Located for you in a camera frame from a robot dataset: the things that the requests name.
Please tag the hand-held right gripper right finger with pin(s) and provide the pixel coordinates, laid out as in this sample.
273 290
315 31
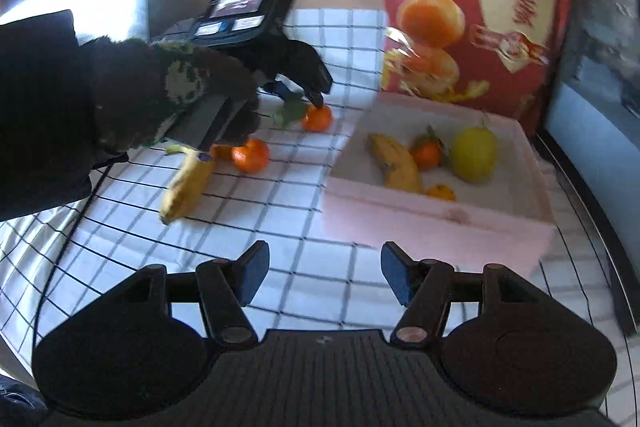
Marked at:
397 272

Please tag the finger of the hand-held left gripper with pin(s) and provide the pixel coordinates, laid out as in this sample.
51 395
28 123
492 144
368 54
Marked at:
312 72
279 88

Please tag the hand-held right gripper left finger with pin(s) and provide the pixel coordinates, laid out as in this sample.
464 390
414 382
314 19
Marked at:
255 272

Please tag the pink cardboard box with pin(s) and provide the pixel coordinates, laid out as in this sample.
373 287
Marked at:
425 227

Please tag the small kumquat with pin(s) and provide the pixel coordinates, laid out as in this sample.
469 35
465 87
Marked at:
441 193
221 152

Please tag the banana with blue sticker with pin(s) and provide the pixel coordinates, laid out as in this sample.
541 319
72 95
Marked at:
397 164

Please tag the banana with purple sticker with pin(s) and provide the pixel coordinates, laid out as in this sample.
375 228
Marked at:
187 187

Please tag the tangerine with leafy stem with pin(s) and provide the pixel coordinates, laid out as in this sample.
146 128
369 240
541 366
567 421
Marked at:
426 154

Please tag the large green pear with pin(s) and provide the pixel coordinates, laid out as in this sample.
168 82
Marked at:
475 154

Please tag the person's left forearm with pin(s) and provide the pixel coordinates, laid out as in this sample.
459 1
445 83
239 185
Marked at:
75 107

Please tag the person's left hand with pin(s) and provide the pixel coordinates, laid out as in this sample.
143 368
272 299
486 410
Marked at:
245 107

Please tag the white grid tablecloth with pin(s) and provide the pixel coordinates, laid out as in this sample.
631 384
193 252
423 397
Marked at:
310 217

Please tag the red egg snack bag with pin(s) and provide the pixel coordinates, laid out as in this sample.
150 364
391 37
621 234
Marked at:
500 7

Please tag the computer case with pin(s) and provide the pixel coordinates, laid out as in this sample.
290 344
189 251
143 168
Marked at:
600 7

